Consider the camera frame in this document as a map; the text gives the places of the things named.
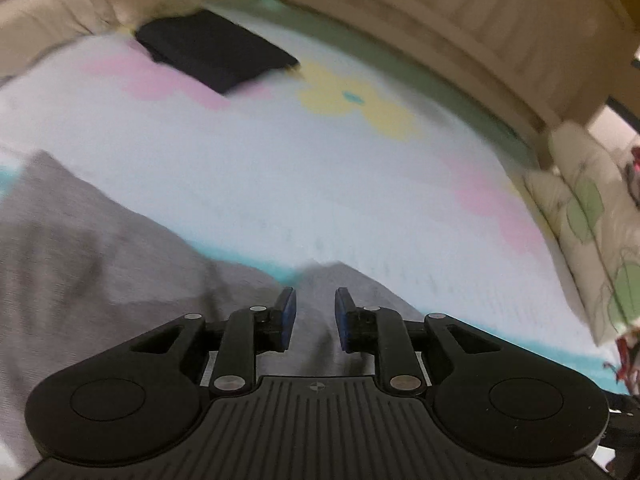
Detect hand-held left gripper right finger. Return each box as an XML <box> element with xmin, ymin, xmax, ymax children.
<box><xmin>336</xmin><ymin>287</ymin><xmax>501</xmax><ymax>397</ymax></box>

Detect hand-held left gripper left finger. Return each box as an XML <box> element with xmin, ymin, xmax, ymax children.
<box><xmin>131</xmin><ymin>287</ymin><xmax>297</xmax><ymax>397</ymax></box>

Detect grey pants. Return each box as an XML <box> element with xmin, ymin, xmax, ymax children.
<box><xmin>0</xmin><ymin>150</ymin><xmax>426</xmax><ymax>468</ymax></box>

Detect leaf print pillow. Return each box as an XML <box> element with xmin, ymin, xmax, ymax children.
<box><xmin>522</xmin><ymin>122</ymin><xmax>640</xmax><ymax>346</ymax></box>

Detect black folded cloth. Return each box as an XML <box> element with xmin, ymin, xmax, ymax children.
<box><xmin>135</xmin><ymin>9</ymin><xmax>301</xmax><ymax>95</ymax></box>

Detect wooden headboard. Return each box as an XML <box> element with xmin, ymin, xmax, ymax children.
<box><xmin>220</xmin><ymin>0</ymin><xmax>640</xmax><ymax>171</ymax></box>

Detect beige pillow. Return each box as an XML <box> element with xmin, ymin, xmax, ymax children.
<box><xmin>0</xmin><ymin>0</ymin><xmax>201</xmax><ymax>81</ymax></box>

